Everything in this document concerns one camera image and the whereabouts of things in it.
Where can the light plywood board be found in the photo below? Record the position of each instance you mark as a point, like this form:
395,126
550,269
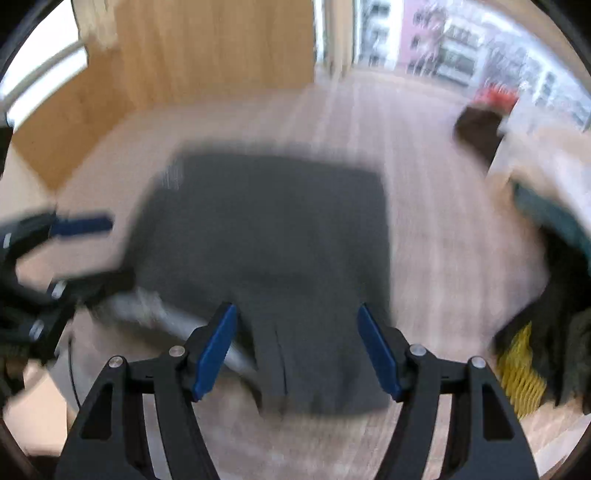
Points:
207,46

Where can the pink garment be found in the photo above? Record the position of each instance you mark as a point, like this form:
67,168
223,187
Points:
496,98

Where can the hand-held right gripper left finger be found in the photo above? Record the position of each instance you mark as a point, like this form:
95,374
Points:
214,355

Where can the cream window frame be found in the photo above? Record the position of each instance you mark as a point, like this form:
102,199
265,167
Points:
337,37

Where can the white cloth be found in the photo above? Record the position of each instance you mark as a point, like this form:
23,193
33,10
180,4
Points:
545,157

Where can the grey flower print t-shirt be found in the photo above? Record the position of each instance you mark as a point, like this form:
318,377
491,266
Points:
277,240

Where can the knotty pine plank board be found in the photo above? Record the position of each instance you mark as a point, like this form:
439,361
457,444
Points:
69,124

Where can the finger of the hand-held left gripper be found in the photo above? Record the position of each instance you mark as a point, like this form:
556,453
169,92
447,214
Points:
92,286
83,226

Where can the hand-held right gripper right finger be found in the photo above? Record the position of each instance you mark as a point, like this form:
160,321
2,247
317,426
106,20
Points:
381,360

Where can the teal cloth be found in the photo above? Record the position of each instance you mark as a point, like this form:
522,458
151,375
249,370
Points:
549,212

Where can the dark brown garment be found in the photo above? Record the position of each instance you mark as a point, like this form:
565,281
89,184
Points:
478,129

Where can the plaid bed sheet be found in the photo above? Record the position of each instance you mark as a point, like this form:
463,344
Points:
438,277

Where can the apartment buildings outside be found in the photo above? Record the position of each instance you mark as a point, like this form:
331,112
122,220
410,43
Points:
452,41

